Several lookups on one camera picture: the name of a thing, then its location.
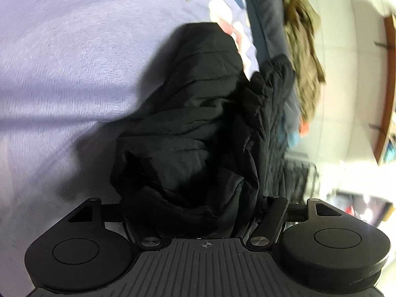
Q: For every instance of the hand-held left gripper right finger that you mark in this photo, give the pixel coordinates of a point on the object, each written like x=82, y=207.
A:
x=272, y=219

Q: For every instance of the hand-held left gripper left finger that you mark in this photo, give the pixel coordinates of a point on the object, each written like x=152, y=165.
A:
x=88, y=212

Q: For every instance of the black quilted jacket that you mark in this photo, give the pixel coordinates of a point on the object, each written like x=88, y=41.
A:
x=191, y=130

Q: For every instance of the lavender floral bed sheet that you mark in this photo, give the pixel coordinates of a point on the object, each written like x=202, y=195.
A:
x=77, y=83

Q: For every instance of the olive green garment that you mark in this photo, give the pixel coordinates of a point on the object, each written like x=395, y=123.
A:
x=304, y=52

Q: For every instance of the grey-purple garment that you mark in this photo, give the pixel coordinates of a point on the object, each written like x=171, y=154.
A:
x=267, y=21

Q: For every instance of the wooden wall shelf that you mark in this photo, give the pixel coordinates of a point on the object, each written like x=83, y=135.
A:
x=386, y=99

